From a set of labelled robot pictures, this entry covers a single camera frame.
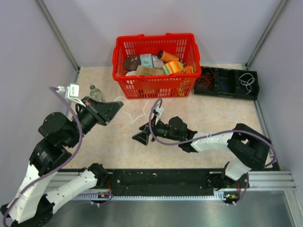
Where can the brown round bag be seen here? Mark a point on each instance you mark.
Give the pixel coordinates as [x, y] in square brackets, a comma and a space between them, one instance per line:
[131, 63]

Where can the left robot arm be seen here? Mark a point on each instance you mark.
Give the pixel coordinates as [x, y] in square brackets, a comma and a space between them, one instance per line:
[33, 206]

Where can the striped yellow green sponge pack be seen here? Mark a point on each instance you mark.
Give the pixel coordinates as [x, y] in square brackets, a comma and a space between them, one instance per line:
[173, 67]

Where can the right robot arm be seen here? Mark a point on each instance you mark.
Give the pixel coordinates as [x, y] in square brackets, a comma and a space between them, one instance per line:
[250, 147]

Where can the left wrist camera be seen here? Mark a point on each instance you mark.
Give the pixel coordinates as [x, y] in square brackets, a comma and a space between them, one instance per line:
[70, 92]

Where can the brown cardboard box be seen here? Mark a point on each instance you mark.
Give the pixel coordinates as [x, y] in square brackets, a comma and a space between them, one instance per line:
[147, 71]

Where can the clear plastic bottle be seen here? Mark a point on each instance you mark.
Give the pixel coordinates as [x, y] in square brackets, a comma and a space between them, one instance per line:
[96, 94]

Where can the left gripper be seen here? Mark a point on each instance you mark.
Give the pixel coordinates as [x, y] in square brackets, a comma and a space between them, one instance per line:
[104, 111]

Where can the teal small box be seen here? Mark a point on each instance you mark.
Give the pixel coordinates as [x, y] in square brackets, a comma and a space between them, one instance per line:
[146, 60]

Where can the black three-compartment bin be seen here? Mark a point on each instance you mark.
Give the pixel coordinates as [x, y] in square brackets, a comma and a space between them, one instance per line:
[231, 83]

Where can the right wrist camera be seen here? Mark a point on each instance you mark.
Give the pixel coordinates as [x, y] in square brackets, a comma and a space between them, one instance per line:
[158, 111]

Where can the white grey small box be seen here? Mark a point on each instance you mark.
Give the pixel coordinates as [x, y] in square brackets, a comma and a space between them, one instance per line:
[156, 62]

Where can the red plastic shopping basket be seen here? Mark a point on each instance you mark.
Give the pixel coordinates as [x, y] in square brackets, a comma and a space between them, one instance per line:
[182, 45]

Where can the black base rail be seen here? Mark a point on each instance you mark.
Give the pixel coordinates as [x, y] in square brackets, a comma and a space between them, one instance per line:
[168, 182]

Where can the orange cylindrical can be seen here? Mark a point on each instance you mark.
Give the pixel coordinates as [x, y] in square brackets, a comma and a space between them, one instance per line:
[166, 57]

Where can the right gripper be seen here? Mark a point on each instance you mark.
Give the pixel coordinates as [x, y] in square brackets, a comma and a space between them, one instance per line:
[143, 137]

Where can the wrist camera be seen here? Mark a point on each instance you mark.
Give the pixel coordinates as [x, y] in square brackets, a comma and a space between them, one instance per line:
[158, 111]
[70, 92]

